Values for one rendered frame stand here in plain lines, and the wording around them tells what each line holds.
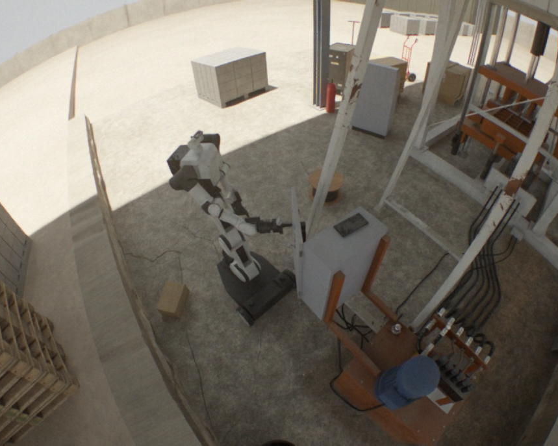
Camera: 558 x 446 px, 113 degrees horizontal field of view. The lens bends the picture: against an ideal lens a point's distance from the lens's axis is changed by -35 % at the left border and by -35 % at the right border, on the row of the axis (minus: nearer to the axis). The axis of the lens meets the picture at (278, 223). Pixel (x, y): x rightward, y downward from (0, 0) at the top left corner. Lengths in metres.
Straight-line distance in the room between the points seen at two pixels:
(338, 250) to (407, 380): 0.70
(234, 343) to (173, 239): 1.39
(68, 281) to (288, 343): 2.23
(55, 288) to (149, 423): 1.71
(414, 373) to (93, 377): 2.23
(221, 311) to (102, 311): 1.09
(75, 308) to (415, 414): 2.82
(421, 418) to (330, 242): 1.20
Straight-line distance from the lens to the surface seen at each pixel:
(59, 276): 3.28
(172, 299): 2.64
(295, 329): 2.47
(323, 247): 1.34
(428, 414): 1.89
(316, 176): 3.30
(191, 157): 1.85
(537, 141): 1.10
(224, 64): 5.46
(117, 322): 2.54
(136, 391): 2.29
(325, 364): 2.39
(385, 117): 4.45
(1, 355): 2.06
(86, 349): 2.64
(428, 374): 1.44
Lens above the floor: 2.32
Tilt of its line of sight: 49 degrees down
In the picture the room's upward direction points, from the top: 4 degrees counter-clockwise
